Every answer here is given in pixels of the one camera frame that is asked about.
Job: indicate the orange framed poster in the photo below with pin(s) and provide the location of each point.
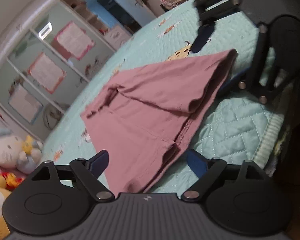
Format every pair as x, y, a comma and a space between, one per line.
46, 72

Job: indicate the grey sliding door wardrobe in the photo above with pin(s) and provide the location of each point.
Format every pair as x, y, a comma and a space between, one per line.
40, 62

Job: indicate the white drawer cabinet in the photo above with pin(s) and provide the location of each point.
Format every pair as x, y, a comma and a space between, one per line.
117, 36

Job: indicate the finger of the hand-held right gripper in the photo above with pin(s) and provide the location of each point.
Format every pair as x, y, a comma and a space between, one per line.
255, 67
202, 38

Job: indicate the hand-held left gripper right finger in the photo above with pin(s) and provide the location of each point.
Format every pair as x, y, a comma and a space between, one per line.
196, 163

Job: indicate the red plush doll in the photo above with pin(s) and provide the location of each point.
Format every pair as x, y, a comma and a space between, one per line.
13, 181

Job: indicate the white door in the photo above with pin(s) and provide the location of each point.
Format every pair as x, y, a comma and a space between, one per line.
132, 2

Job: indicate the blue framed poster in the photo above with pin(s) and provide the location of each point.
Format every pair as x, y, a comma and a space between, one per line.
25, 103

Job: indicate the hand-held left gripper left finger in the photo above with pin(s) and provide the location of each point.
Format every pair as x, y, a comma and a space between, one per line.
101, 162

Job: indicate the pink shirt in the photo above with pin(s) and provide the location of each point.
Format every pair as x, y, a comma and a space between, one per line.
145, 110

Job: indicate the white cat plush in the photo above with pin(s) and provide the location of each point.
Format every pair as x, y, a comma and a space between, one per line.
7, 152

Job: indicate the pink framed poster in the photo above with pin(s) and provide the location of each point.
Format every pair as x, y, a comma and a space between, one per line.
73, 40

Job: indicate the small yellow plush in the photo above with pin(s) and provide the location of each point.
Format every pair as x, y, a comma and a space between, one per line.
30, 145

